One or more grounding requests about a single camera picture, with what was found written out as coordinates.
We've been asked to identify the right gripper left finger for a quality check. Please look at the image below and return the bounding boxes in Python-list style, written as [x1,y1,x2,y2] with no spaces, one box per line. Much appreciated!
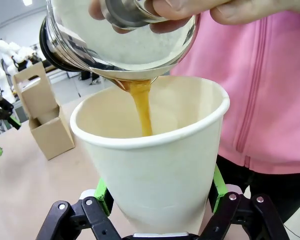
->
[36,177,122,240]

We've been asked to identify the white paper cup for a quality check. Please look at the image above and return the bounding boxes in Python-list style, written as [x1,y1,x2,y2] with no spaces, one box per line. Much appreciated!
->
[69,75,231,236]

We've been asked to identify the brown drink stream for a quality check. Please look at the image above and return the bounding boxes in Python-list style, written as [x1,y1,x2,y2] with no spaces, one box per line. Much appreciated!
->
[121,79,155,137]

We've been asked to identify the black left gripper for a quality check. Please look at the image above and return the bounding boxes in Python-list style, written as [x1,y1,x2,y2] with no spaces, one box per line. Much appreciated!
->
[0,94,22,157]

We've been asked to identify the brown cardboard cup carrier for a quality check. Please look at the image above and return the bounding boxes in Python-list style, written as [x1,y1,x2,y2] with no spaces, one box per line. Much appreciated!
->
[12,61,76,161]

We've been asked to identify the glass pitcher with steel base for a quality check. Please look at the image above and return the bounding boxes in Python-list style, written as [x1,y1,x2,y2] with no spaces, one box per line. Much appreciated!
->
[39,0,201,91]

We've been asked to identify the background person in black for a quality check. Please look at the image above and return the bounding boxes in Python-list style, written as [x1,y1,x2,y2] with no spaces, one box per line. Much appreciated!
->
[78,70,102,86]

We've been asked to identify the person's right hand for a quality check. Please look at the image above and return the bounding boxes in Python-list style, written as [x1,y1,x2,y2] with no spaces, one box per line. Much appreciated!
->
[88,0,300,35]

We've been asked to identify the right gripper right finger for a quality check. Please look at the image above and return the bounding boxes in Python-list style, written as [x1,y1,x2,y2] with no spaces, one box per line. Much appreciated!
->
[199,164,291,240]

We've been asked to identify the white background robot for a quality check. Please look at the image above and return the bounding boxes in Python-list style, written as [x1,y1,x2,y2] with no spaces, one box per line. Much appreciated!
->
[0,39,37,103]

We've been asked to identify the person in pink jacket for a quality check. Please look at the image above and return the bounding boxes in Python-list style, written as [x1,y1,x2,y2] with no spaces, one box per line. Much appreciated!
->
[169,9,300,223]

